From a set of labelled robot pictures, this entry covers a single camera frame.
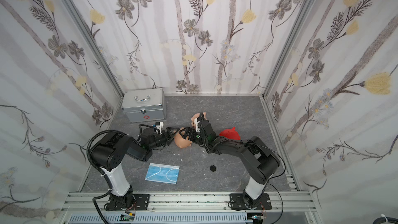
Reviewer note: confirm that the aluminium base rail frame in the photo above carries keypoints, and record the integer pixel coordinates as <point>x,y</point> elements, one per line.
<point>280,203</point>

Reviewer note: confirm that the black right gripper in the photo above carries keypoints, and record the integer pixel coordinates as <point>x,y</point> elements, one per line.
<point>195,132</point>

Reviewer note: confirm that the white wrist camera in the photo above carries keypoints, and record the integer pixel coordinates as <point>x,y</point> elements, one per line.
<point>158,126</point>
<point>196,124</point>

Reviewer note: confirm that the pink piggy bank rear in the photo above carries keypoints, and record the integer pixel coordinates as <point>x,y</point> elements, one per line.
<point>195,117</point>

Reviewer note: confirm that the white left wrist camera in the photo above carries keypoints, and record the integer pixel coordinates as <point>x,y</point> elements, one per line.
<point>158,126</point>

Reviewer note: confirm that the blue surgical face mask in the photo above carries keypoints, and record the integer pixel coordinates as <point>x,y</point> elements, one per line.
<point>162,173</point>

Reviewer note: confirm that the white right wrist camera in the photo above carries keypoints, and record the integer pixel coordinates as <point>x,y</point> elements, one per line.
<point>196,124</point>

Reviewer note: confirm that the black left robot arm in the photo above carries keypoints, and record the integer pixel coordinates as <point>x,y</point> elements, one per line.
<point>107,149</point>

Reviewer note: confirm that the red piggy bank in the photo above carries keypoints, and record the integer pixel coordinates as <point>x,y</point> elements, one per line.
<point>231,134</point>

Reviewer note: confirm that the tan piggy bank front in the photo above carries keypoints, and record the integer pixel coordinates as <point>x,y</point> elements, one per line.
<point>181,142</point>

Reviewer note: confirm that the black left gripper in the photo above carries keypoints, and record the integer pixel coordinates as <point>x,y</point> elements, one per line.
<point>166,135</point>

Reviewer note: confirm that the silver metal first aid case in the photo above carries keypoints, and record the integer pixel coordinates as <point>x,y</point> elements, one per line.
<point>144,105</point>

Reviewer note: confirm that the small green circuit board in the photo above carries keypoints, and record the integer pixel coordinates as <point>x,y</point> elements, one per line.
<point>127,217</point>

